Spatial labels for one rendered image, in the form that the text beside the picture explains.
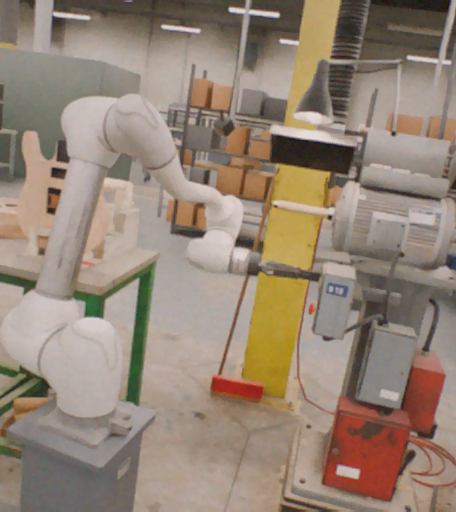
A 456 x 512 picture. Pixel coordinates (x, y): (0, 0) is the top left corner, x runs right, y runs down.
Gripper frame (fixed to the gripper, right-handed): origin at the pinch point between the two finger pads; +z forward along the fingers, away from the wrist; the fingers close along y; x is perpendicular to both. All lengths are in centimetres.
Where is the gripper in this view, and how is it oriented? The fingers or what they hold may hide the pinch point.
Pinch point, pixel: (309, 275)
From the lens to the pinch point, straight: 169.3
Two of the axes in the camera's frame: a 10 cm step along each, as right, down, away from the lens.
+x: 1.5, -9.6, -2.4
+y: -2.1, 2.0, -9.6
